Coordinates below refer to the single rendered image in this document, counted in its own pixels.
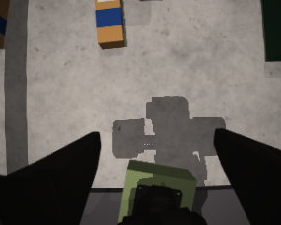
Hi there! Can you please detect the brown rectangular pack with blue band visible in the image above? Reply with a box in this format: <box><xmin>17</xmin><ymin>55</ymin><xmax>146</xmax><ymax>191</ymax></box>
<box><xmin>95</xmin><ymin>0</ymin><xmax>125</xmax><ymax>49</ymax></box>

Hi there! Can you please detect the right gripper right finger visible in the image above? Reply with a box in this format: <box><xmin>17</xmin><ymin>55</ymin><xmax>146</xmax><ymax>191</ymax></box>
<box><xmin>213</xmin><ymin>128</ymin><xmax>281</xmax><ymax>225</ymax></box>

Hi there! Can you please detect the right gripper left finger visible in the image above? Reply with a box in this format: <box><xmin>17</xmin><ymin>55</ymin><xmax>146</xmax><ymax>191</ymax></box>
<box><xmin>0</xmin><ymin>131</ymin><xmax>101</xmax><ymax>225</ymax></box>

